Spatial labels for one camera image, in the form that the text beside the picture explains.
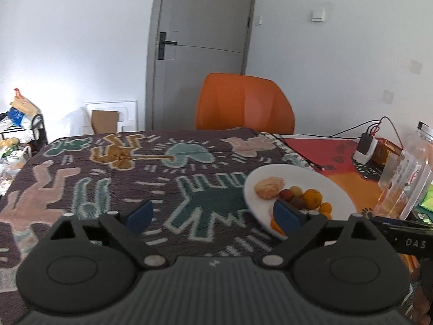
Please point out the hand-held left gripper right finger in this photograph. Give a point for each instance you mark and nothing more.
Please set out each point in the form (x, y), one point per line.
(287, 216)

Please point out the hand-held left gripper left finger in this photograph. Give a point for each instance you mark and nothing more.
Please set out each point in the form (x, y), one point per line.
(140, 215)

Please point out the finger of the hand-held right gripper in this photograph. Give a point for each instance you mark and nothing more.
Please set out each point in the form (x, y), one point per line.
(399, 224)

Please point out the orange tangerine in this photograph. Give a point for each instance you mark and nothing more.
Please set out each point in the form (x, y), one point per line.
(274, 226)

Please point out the white plate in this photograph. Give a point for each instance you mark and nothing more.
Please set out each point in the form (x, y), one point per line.
(297, 176)

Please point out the dark brown fruit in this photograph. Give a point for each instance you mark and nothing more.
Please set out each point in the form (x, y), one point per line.
(298, 203)

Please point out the red lychee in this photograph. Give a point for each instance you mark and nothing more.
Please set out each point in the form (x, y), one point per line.
(286, 194)

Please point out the small yellow fruit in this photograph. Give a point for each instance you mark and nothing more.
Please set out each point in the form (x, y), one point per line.
(296, 191)

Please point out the large orange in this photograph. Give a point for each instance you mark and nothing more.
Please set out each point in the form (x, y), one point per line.
(312, 198)

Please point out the green packet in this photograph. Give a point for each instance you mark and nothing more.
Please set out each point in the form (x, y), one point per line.
(428, 199)

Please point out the small orange kumquat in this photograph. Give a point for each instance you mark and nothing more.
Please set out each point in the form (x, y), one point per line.
(326, 209)

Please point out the printed figure blanket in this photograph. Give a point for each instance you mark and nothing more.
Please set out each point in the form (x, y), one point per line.
(101, 176)

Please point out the clear plastic jar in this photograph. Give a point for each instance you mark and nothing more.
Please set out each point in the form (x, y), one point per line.
(411, 162)

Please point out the orange packet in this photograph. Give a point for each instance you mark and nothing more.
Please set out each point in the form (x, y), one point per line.
(385, 152)

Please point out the white charger stand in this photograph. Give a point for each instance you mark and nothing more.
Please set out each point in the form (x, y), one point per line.
(363, 158)

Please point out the red orange printed mat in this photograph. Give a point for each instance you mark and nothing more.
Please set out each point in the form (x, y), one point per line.
(338, 152)

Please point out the black charger device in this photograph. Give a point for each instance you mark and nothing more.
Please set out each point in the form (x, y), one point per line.
(365, 144)

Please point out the cardboard box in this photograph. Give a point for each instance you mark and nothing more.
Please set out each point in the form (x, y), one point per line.
(105, 121)

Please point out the white foam board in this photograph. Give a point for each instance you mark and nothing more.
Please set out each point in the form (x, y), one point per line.
(128, 113)

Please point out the orange chair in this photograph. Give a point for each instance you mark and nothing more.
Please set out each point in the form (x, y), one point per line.
(243, 103)

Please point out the black metal rack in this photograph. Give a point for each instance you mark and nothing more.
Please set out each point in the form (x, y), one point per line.
(39, 130)

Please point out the clutter of plastic bags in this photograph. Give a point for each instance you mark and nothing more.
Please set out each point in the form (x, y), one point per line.
(12, 155)

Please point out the brown paper bag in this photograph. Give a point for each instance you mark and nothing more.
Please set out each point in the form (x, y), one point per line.
(23, 103)

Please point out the grey door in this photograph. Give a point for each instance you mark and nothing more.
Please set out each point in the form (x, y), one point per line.
(203, 23)

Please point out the white wall socket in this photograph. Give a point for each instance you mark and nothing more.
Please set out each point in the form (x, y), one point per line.
(416, 66)
(388, 96)

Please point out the small white wall switch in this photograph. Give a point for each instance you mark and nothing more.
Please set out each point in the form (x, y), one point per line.
(259, 20)

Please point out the white light switch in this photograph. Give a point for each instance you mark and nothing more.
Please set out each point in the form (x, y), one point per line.
(318, 15)

